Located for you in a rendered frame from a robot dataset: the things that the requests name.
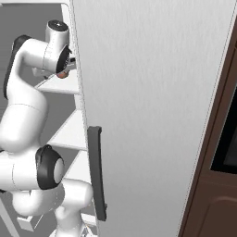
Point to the brown cupboard unit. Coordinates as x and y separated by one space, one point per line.
213 203

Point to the white fridge body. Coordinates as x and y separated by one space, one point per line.
34 15

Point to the white fridge shelf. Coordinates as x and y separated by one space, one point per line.
81 168
72 131
66 84

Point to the black built-in oven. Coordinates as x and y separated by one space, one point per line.
228 145

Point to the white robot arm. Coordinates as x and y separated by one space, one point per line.
26 102

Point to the orange peach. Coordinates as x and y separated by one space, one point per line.
63 74

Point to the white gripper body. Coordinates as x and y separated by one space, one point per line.
72 63

